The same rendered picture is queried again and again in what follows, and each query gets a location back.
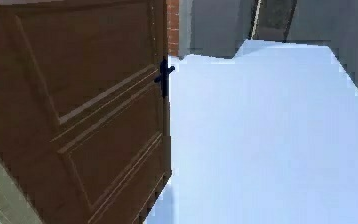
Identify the black door handle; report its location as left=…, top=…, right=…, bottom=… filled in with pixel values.
left=153, top=58, right=176, bottom=98

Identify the brown panelled wooden door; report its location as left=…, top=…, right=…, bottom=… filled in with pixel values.
left=0, top=0, right=173, bottom=224

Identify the dark framed wall picture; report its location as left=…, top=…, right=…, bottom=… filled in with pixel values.
left=249, top=0, right=298, bottom=43

